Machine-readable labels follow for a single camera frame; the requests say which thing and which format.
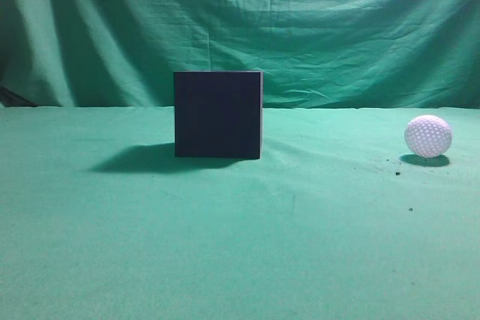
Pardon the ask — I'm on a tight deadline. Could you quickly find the white dimpled golf ball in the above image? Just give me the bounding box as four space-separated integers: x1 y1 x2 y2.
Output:
404 115 453 158

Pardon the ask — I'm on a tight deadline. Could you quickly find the dark blue cube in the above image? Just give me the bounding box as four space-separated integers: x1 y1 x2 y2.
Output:
173 70 263 160

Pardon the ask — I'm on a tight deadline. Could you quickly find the green cloth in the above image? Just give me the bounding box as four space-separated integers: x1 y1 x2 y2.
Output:
1 0 479 319

